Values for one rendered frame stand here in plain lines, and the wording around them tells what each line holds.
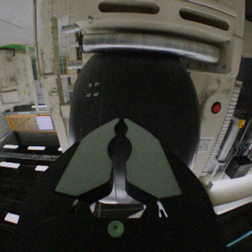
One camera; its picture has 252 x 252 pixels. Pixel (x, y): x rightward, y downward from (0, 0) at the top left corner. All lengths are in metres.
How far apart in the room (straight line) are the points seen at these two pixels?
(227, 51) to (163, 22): 0.17
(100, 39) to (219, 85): 0.39
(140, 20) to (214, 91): 0.33
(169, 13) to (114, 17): 0.11
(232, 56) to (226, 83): 0.17
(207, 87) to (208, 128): 0.16
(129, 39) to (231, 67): 0.24
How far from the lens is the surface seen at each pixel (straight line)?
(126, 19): 0.28
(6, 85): 4.79
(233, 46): 0.35
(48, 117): 4.50
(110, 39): 0.29
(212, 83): 0.46
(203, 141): 0.53
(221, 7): 0.37
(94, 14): 0.29
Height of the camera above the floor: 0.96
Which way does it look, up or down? 26 degrees up
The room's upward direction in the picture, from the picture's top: 178 degrees counter-clockwise
